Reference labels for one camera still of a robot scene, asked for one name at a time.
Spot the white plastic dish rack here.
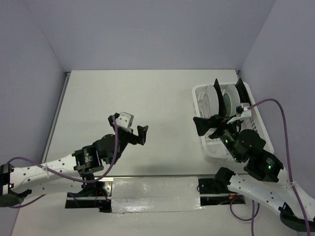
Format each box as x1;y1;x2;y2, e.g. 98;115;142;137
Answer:
192;82;274;162

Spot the red teal round plate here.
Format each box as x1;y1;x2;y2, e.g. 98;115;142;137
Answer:
223;85;240;117
202;85;219;118

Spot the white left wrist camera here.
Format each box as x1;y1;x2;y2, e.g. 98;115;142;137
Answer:
116;112;134;132

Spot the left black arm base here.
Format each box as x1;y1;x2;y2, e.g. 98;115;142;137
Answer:
65;181;112;213

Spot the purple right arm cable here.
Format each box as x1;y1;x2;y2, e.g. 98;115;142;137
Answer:
230;98;311;236

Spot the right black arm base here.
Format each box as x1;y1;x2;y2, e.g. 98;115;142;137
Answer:
197;178;245;207

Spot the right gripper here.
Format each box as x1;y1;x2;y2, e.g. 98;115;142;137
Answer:
191;113;241;161

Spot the black green square plate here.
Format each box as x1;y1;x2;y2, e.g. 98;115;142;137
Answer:
214;79;226;117

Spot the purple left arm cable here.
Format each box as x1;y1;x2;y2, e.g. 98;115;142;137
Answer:
4;117;124;208

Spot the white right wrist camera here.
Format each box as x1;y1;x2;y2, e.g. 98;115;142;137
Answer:
227;103;252;124

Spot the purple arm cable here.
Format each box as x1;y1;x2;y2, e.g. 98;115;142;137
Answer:
4;117;124;208
230;98;311;236

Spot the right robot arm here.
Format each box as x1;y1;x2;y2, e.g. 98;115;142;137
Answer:
193;80;315;235

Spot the silver tape patch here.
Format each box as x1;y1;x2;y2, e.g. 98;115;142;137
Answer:
111;177;201;213

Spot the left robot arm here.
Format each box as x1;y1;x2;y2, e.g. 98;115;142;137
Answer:
0;113;149;208

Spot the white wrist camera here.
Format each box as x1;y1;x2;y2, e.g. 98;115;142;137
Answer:
227;103;252;124
116;112;134;132

